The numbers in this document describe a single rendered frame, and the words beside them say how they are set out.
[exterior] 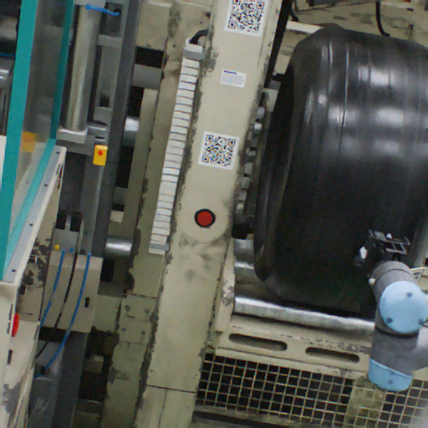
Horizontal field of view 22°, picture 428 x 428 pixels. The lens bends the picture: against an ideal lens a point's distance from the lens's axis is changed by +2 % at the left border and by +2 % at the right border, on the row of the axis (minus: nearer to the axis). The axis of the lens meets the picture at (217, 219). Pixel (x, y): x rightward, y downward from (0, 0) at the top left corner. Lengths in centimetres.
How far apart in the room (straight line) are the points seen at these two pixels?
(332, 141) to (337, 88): 11
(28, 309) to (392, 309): 74
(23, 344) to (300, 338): 62
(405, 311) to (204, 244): 68
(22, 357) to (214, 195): 56
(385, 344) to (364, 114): 50
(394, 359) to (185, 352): 75
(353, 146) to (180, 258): 51
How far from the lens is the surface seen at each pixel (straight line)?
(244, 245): 267
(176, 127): 234
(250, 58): 229
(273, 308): 243
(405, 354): 194
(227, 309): 238
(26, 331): 221
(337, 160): 217
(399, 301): 187
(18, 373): 209
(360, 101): 221
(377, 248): 208
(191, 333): 254
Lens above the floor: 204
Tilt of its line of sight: 24 degrees down
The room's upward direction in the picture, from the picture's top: 12 degrees clockwise
